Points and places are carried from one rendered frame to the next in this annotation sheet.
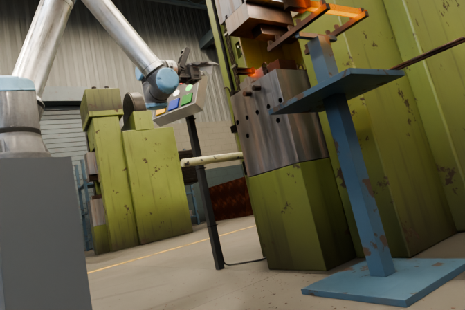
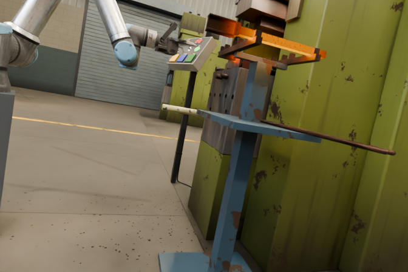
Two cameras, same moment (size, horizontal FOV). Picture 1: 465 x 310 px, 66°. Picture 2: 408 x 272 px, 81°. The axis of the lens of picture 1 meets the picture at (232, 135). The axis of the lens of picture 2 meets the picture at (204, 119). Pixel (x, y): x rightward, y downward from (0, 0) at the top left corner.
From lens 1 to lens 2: 75 cm
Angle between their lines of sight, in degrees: 23
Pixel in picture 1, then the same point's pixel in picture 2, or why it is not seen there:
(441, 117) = (382, 175)
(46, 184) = not seen: outside the picture
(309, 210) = (214, 192)
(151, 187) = (202, 92)
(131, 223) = not seen: hidden behind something
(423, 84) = (385, 135)
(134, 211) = not seen: hidden behind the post
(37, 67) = (34, 10)
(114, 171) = (183, 74)
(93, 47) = not seen: outside the picture
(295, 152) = (223, 145)
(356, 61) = (311, 92)
